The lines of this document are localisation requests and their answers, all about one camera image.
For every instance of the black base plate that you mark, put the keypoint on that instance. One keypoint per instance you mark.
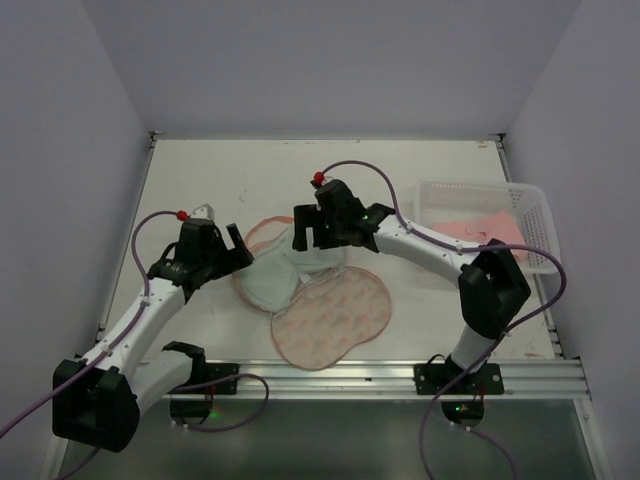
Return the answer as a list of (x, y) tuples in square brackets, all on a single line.
[(214, 379), (433, 375)]

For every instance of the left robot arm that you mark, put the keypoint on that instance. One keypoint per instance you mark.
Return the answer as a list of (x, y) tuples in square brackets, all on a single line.
[(100, 398)]

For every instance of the white plastic basket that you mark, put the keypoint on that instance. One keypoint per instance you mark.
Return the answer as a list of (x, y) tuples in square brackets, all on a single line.
[(475, 211)]

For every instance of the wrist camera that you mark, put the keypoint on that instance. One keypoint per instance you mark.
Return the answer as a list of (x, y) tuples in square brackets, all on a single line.
[(203, 212), (321, 181)]

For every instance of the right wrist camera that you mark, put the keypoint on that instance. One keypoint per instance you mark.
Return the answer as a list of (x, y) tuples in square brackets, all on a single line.
[(321, 181)]

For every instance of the mint green bra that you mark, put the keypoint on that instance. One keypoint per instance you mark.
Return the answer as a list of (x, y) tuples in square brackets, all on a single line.
[(271, 281)]

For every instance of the pink patterned mesh laundry bag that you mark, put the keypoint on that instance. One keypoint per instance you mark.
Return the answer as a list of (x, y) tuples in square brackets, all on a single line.
[(328, 317)]

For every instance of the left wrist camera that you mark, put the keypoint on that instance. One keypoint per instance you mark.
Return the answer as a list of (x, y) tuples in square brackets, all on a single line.
[(203, 212)]

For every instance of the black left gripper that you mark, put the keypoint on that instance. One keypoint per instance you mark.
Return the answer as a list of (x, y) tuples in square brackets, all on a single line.
[(226, 257)]

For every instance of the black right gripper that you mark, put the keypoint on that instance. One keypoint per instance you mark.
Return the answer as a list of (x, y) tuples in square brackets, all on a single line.
[(310, 220)]

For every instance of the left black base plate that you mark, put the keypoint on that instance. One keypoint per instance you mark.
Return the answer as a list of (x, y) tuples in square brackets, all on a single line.
[(214, 379)]

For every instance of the pink bra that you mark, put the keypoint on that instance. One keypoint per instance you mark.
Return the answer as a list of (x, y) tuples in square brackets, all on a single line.
[(500, 226)]

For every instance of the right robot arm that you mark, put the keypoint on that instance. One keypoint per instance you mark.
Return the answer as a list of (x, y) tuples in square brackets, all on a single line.
[(492, 288)]

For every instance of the aluminium mounting rail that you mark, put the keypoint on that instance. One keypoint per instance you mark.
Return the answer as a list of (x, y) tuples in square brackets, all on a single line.
[(406, 380)]

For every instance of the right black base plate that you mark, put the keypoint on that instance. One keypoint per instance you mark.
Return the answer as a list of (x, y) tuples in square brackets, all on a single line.
[(433, 375)]

